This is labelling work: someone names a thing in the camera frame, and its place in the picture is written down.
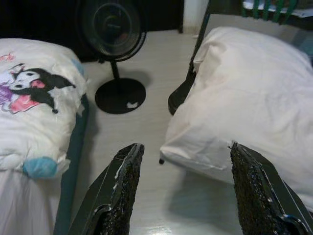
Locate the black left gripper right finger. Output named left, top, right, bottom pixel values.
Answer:
left=229, top=142, right=313, bottom=235

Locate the cream sheeted bed mattress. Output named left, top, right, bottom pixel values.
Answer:
left=0, top=168, right=62, bottom=235

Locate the white pillow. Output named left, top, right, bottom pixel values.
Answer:
left=159, top=26, right=313, bottom=212

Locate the dark teal bed frame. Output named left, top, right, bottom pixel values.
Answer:
left=52, top=93, right=90, bottom=235

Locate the black pedestal fan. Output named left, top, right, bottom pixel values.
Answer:
left=75, top=0, right=147, bottom=115

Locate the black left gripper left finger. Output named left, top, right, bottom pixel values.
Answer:
left=67, top=143, right=145, bottom=235

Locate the cream cartoon print quilt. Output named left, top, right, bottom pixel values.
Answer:
left=0, top=38, right=89, bottom=179

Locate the green slatted rack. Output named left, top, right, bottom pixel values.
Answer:
left=241, top=0, right=298, bottom=26

